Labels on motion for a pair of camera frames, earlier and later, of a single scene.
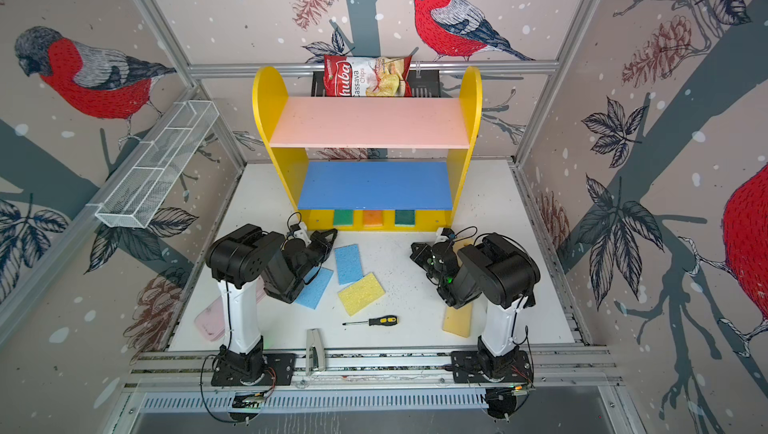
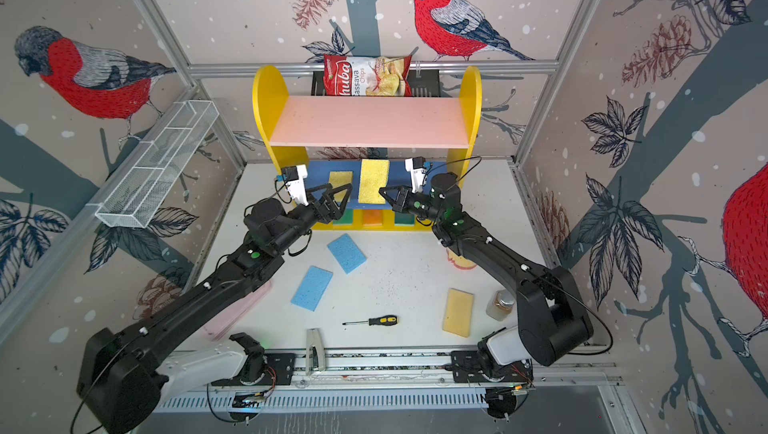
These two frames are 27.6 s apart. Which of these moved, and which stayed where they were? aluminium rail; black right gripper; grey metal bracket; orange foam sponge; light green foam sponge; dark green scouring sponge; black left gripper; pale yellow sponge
Moved: black left gripper; black right gripper
Stayed: dark green scouring sponge; orange foam sponge; aluminium rail; pale yellow sponge; light green foam sponge; grey metal bracket
